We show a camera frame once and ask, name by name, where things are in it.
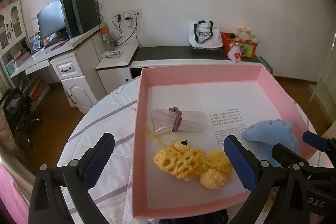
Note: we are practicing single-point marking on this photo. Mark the wall power outlet strip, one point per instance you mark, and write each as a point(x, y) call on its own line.
point(134, 14)

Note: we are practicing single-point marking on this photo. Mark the white tote bag black handles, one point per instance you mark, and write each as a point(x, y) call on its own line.
point(205, 35)

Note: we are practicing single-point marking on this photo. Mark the low black white cabinet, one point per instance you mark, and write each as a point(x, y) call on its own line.
point(116, 72)

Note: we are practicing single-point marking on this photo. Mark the black computer tower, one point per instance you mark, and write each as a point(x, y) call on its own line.
point(79, 16)

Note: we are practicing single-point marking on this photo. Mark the pink heart plush toy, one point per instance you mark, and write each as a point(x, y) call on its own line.
point(234, 54)

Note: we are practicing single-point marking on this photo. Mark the light blue fleece cloth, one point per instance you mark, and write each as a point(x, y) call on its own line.
point(266, 134)

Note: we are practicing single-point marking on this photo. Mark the red orange storage box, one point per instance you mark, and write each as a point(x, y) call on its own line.
point(247, 49)

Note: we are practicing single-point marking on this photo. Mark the white desk with drawers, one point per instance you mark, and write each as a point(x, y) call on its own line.
point(74, 62)

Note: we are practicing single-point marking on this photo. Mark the white glass door cabinet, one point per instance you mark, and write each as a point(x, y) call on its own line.
point(12, 26)

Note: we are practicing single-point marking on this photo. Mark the pink shallow cardboard box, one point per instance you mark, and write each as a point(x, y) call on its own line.
point(232, 97)

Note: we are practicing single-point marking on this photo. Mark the black computer monitor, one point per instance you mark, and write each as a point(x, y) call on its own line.
point(50, 19)

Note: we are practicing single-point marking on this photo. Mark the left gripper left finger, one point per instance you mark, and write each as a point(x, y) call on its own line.
point(95, 159)

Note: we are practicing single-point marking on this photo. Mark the yellow crochet toy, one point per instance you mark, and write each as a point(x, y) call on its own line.
point(185, 162)

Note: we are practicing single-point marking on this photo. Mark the clear plastic bag with band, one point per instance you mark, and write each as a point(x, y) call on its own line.
point(174, 120)

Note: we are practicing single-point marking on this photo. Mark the black desk chair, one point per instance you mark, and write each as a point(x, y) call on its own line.
point(20, 116)

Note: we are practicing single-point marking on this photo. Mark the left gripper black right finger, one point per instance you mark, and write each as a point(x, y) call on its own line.
point(244, 162)

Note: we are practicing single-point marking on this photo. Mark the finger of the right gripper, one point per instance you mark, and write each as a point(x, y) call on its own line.
point(316, 141)

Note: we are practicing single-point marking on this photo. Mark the beige plush toy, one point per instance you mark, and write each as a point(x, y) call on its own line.
point(245, 35)

